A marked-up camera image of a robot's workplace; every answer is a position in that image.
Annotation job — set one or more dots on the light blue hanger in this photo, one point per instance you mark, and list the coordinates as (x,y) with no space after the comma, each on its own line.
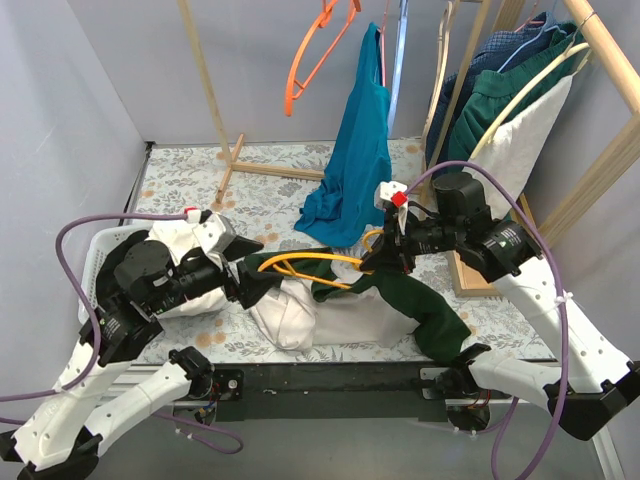
(398,63)

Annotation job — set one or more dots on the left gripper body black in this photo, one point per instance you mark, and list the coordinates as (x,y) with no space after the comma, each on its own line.
(233,286)

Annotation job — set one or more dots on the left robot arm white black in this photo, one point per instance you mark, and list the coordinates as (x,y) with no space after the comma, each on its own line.
(137,282)

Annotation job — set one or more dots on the cream t shirt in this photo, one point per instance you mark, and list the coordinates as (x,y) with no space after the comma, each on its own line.
(287,315)

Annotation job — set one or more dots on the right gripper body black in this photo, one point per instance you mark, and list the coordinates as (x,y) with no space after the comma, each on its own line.
(396,245)

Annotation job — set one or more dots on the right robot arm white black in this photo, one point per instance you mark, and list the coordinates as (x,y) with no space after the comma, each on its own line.
(599,380)

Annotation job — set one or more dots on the teal blue t shirt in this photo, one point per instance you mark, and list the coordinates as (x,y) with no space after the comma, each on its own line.
(338,211)

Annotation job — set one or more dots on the wooden clothes rack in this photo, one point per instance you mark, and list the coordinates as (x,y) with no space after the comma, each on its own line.
(249,46)

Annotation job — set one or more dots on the cream plastic hanger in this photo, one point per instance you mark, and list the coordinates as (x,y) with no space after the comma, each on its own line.
(524,92)

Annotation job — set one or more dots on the beige wooden hanger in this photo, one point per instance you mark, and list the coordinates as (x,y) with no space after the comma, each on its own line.
(443,41)

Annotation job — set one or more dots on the white plastic laundry basket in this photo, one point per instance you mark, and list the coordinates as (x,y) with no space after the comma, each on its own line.
(100,246)

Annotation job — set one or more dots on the white t shirt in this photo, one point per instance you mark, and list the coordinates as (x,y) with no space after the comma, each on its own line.
(177,236)

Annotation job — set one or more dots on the black daisy t shirt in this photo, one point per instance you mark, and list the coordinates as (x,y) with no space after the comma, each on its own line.
(106,284)

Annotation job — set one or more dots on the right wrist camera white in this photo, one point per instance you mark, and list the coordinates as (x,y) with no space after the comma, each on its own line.
(395,194)

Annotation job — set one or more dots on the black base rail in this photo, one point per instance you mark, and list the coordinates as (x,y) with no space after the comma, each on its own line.
(319,391)

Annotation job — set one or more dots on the teal green garment right rack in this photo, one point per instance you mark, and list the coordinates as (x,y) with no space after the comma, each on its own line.
(507,62)

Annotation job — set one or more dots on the blue checked shirt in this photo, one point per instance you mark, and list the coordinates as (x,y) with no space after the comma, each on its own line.
(447,107)

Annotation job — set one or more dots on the pink wire hanger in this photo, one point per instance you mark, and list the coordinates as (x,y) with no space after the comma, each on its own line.
(382,43)

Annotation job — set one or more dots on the orange plastic hanger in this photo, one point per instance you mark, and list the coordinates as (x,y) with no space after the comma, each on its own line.
(320,40)

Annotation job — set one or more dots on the dark green raglan shirt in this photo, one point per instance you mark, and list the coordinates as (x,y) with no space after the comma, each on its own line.
(383,308)

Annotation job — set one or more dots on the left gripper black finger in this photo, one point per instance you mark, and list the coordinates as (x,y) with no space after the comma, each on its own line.
(241,247)
(254,285)

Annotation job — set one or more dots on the yellow plastic hanger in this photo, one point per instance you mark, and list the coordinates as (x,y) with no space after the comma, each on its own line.
(313,266)

